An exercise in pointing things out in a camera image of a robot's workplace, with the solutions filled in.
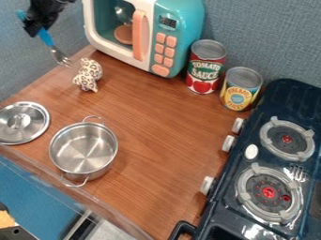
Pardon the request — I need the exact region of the silver pot lid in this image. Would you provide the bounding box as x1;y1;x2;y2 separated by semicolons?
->
0;100;52;146

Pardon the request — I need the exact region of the blue fork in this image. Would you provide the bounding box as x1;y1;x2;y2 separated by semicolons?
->
16;9;73;68

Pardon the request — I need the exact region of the toy microwave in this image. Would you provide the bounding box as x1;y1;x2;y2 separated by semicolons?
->
80;0;206;79

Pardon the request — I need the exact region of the spotted plush toy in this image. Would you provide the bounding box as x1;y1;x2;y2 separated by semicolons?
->
71;57;104;94

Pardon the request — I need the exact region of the yellow can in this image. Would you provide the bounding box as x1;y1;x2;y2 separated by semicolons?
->
218;66;265;113

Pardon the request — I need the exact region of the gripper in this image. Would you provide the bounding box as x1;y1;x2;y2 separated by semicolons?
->
23;0;80;38

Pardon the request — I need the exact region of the toy stove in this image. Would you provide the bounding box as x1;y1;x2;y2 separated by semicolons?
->
168;78;321;240

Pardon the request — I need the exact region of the silver pot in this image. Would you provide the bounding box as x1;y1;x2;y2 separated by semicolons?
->
47;114;121;188

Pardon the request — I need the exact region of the red tomato sauce can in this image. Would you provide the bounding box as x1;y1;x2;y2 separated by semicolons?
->
184;38;229;96

